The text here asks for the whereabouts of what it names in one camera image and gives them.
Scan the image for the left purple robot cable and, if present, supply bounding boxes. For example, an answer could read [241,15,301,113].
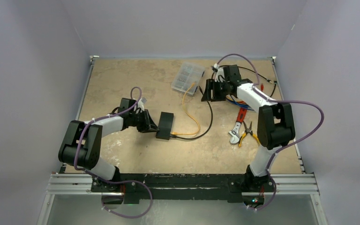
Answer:
[74,87,153,219]

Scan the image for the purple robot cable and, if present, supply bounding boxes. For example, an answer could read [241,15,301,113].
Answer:
[74,87,153,219]
[212,53,325,211]

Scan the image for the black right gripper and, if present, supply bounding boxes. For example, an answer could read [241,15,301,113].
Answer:
[201,79,230,102]

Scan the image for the aluminium frame rail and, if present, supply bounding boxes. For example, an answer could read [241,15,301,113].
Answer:
[46,173,320,195]

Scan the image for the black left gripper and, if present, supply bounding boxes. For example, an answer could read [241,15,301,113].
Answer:
[129,109,158,133]

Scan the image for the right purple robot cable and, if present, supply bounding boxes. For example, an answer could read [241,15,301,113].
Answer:
[212,53,325,211]

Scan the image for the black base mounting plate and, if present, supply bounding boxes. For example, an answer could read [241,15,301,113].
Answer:
[91,173,275,204]

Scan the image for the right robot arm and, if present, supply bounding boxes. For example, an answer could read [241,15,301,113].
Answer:
[201,64,295,191]

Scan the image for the clear plastic parts box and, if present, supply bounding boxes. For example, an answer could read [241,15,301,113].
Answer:
[171,62,205,96]

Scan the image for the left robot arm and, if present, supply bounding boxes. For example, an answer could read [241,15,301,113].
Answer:
[58,98,159,192]

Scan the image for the black network switch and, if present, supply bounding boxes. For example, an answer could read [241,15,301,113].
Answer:
[156,112,174,140]

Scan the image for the yellow handled pliers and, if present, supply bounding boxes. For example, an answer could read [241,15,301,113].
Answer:
[238,122,260,148]

